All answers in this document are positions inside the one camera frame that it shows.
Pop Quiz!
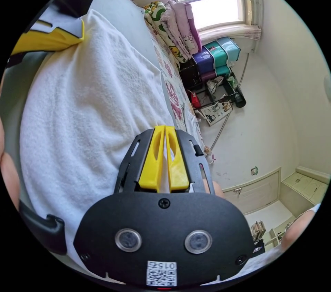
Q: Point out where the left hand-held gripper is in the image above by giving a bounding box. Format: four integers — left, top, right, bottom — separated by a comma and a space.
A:
10, 0, 94, 55

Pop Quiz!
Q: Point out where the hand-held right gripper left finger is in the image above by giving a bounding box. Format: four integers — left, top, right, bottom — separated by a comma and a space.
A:
138, 125, 166, 192

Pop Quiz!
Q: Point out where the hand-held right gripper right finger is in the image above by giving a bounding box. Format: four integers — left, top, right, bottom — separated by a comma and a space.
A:
165, 126, 190, 193

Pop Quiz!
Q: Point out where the white short sleeve shirt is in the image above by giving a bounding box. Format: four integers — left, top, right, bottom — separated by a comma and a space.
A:
19, 8, 179, 276

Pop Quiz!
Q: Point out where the person's right hand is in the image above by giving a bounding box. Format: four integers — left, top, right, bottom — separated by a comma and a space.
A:
281, 205, 322, 252

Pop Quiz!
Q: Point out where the person's left hand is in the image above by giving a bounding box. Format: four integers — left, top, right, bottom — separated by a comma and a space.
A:
0, 116, 21, 210

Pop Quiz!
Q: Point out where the bed with printed sheet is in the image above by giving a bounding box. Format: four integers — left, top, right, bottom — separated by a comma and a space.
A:
0, 0, 209, 272

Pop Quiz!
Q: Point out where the white board with vehicle print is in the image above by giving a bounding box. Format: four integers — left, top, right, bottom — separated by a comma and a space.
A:
200, 101, 233, 127

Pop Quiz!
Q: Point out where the metal pipe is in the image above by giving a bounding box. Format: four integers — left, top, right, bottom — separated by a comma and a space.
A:
209, 52, 250, 152

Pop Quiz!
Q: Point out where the folded green printed quilt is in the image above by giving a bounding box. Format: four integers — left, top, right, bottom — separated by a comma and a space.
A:
143, 1, 193, 64

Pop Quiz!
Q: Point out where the dark cupboard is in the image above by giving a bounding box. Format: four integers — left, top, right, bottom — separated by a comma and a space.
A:
179, 58, 207, 90

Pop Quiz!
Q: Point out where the purple plastic drawer unit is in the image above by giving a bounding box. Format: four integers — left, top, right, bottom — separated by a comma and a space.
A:
192, 46, 217, 83

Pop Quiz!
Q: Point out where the folded pink quilt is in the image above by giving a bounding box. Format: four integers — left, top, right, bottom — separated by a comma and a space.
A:
161, 0, 203, 61

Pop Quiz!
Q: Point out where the white shelf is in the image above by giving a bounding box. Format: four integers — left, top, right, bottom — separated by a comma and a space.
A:
249, 219, 293, 249

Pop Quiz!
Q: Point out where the teal plastic drawer unit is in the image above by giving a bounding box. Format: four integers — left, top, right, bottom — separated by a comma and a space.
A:
203, 36, 241, 78

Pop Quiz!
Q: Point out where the cream cupboard with double doors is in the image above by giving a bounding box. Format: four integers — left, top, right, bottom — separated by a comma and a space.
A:
280, 165, 330, 206

